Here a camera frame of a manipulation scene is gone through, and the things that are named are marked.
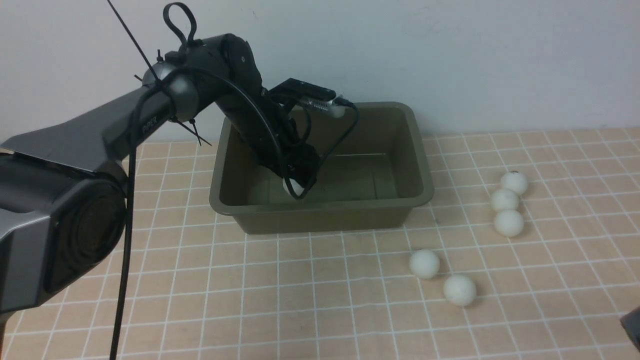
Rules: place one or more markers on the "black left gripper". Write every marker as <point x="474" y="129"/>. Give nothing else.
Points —
<point x="270" y="135"/>

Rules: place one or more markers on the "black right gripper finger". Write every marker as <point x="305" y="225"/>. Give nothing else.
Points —
<point x="630" y="322"/>

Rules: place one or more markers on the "white ping-pong ball with mark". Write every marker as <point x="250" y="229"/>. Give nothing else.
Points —
<point x="515" y="181"/>

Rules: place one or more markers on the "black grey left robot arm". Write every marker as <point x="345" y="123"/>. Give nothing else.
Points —
<point x="67" y="191"/>

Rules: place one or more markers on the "olive green plastic bin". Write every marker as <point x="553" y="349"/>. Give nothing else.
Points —
<point x="371" y="181"/>

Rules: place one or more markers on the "peach checkered tablecloth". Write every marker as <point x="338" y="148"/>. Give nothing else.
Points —
<point x="202" y="289"/>

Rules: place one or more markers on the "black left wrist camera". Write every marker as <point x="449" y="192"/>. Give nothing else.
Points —
<point x="298" y="93"/>

